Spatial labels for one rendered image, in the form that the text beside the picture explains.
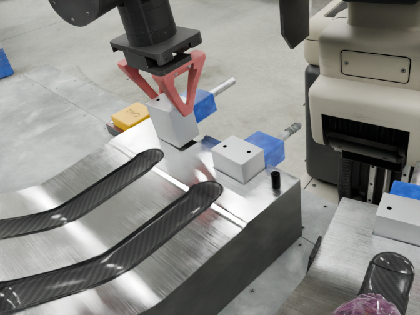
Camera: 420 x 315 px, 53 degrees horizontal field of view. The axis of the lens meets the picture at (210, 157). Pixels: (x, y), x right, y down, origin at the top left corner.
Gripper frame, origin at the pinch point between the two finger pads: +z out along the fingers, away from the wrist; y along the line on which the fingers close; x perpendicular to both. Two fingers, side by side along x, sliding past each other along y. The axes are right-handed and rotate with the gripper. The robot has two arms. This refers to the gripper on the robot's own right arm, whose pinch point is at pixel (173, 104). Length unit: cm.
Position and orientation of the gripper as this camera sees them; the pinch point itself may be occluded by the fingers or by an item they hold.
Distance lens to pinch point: 54.9
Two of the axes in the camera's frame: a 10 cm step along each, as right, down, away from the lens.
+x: 7.1, -5.3, 4.6
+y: 6.7, 3.2, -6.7
